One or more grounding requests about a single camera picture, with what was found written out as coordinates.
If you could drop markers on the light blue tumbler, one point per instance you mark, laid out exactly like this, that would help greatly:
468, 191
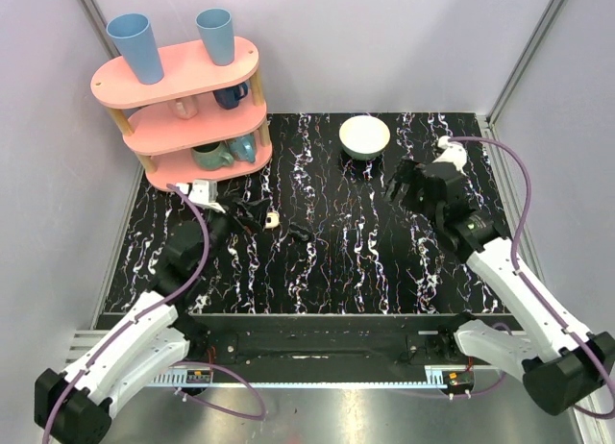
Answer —
133, 37
216, 30

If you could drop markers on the light blue butterfly mug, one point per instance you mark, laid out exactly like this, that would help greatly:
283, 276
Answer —
243, 148

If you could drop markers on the cream white bowl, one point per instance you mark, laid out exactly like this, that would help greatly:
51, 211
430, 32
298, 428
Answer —
364, 137

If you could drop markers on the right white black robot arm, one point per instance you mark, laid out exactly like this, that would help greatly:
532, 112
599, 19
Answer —
560, 361

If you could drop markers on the left light blue tumbler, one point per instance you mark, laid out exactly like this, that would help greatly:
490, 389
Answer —
133, 37

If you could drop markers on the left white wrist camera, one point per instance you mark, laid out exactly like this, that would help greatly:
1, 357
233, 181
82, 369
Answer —
201, 193

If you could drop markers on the white earbud charging case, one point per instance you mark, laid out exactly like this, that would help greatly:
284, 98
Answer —
272, 220

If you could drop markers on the right light blue tumbler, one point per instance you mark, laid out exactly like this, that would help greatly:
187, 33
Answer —
216, 30

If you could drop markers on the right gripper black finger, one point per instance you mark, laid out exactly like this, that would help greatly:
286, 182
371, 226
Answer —
408, 171
395, 191

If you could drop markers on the green glazed mug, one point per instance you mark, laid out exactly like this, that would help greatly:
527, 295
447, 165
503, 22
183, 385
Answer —
212, 156

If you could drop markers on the slotted white cable duct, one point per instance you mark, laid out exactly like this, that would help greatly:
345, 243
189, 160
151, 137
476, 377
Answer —
421, 378

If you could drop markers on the pink mug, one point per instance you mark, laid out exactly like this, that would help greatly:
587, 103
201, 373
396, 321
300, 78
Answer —
185, 108

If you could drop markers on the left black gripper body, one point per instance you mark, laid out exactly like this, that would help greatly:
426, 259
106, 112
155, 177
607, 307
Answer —
241, 209

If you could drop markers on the pink three-tier shelf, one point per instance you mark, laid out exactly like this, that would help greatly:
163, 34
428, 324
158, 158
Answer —
161, 141

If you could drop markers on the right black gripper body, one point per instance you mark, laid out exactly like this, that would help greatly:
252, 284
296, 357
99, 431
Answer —
414, 198

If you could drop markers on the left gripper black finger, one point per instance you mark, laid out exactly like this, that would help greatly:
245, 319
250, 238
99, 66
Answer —
253, 208
248, 224

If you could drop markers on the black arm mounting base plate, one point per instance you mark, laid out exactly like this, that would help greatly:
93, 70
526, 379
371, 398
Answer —
243, 339

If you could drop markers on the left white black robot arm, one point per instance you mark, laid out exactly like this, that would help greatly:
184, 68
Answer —
78, 404

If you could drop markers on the dark blue mug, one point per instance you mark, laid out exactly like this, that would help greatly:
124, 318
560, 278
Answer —
228, 98

